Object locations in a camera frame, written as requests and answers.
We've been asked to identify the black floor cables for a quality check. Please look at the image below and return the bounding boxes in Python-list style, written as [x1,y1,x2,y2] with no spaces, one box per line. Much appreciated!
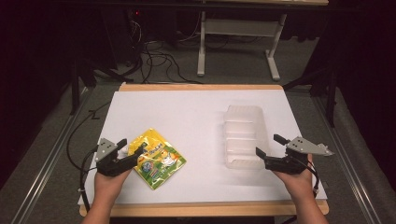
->
[122,18,204,85]

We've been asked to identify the person's right hand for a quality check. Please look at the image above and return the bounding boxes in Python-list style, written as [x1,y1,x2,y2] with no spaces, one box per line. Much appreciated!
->
[273,153,314,200]

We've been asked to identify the white metal desk frame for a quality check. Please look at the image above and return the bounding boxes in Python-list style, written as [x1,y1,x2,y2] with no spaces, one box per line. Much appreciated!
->
[196,10,288,82]

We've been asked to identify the white paper sheet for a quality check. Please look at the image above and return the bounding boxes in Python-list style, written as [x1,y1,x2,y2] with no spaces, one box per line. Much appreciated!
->
[78,90,329,206]

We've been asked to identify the clear plastic container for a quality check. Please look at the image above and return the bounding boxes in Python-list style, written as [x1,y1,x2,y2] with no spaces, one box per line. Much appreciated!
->
[222,105,271,171]

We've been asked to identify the black metal stand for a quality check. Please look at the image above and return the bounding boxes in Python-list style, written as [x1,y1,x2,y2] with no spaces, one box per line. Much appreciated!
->
[282,66,339,129]

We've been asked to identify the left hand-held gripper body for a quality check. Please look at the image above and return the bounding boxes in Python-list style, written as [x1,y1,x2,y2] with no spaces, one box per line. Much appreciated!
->
[94,137,135,177]

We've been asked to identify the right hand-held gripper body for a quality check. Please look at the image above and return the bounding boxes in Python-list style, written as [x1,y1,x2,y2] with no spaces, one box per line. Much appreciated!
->
[264,136,334,175]

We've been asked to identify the person's left hand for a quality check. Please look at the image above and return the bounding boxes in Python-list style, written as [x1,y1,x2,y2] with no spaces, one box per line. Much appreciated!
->
[93,168,133,203]

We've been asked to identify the yellow snack packet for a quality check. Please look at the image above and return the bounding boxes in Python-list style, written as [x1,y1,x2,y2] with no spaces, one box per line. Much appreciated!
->
[127,128,188,190]

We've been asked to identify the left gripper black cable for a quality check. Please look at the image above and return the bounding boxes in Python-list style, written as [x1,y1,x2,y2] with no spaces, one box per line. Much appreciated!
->
[65,100,112,213]

